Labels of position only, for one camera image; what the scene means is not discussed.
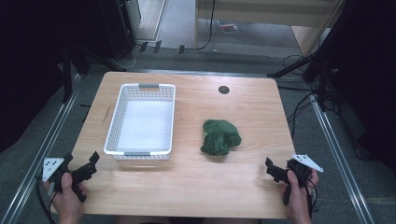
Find black metal stand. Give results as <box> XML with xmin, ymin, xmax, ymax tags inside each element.
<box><xmin>61</xmin><ymin>46</ymin><xmax>75</xmax><ymax>105</ymax></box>

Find black cabinet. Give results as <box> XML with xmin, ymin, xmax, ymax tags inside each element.
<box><xmin>98</xmin><ymin>0</ymin><xmax>143</xmax><ymax>61</ymax></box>

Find magazine with red cover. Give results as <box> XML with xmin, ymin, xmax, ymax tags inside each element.
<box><xmin>217</xmin><ymin>20</ymin><xmax>240</xmax><ymax>35</ymax></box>

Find metal floor rail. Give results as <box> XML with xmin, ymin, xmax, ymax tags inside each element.
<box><xmin>0</xmin><ymin>73</ymin><xmax>83</xmax><ymax>224</ymax></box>
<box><xmin>304</xmin><ymin>81</ymin><xmax>377</xmax><ymax>224</ymax></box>

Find person's right hand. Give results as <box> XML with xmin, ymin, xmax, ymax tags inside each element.
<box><xmin>280</xmin><ymin>169</ymin><xmax>320</xmax><ymax>224</ymax></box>

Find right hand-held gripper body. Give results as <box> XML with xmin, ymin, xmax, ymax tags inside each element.
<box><xmin>284</xmin><ymin>153</ymin><xmax>324</xmax><ymax>207</ymax></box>

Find white floor cable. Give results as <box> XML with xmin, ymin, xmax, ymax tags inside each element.
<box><xmin>111</xmin><ymin>43</ymin><xmax>139</xmax><ymax>70</ymax></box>

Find dark curtain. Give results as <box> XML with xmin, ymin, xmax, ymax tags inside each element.
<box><xmin>320</xmin><ymin>0</ymin><xmax>396</xmax><ymax>172</ymax></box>
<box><xmin>0</xmin><ymin>0</ymin><xmax>108</xmax><ymax>154</ymax></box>

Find black hanging cable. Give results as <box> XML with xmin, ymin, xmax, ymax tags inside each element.
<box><xmin>193</xmin><ymin>0</ymin><xmax>217</xmax><ymax>51</ymax></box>

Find light wooden shelf unit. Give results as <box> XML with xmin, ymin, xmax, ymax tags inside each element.
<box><xmin>193</xmin><ymin>0</ymin><xmax>345</xmax><ymax>58</ymax></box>

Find black tripod stand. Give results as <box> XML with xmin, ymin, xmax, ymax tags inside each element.
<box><xmin>266</xmin><ymin>46</ymin><xmax>332</xmax><ymax>112</ymax></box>

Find person's left hand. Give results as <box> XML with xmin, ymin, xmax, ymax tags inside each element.
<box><xmin>44</xmin><ymin>172</ymin><xmax>89</xmax><ymax>224</ymax></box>

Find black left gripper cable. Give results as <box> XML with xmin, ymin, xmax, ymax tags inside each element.
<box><xmin>35</xmin><ymin>175</ymin><xmax>58</xmax><ymax>224</ymax></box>

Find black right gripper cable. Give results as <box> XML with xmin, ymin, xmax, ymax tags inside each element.
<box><xmin>303</xmin><ymin>174</ymin><xmax>319</xmax><ymax>219</ymax></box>

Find white plastic basket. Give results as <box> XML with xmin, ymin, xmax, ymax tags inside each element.
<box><xmin>103</xmin><ymin>82</ymin><xmax>177</xmax><ymax>161</ymax></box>

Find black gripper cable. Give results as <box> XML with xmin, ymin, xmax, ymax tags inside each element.
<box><xmin>303</xmin><ymin>174</ymin><xmax>319</xmax><ymax>219</ymax></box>
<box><xmin>35</xmin><ymin>175</ymin><xmax>58</xmax><ymax>224</ymax></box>

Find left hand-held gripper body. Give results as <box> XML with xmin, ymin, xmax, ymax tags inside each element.
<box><xmin>41</xmin><ymin>152</ymin><xmax>88</xmax><ymax>203</ymax></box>

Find black floor cables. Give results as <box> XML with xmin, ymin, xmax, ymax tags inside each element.
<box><xmin>276</xmin><ymin>54</ymin><xmax>321</xmax><ymax>139</ymax></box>

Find green cloth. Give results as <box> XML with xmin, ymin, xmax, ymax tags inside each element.
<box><xmin>200</xmin><ymin>119</ymin><xmax>243</xmax><ymax>157</ymax></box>

